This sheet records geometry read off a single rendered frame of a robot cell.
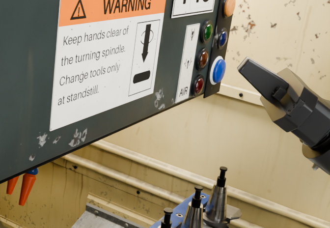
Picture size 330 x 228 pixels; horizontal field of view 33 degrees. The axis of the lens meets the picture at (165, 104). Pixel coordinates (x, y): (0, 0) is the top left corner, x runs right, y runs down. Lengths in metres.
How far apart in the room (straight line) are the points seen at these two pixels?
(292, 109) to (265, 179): 0.87
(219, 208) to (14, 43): 0.78
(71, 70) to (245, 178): 1.13
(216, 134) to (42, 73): 1.14
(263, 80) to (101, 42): 0.28
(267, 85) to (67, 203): 1.29
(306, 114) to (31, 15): 0.37
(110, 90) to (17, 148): 0.11
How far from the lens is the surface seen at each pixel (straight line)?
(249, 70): 0.68
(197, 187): 0.99
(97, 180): 1.78
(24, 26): 0.39
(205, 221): 1.11
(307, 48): 1.38
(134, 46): 0.50
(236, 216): 1.16
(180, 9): 0.57
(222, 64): 0.68
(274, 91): 0.69
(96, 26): 0.45
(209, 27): 0.63
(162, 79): 0.57
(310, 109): 0.66
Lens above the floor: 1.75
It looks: 18 degrees down
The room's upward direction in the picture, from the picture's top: 8 degrees clockwise
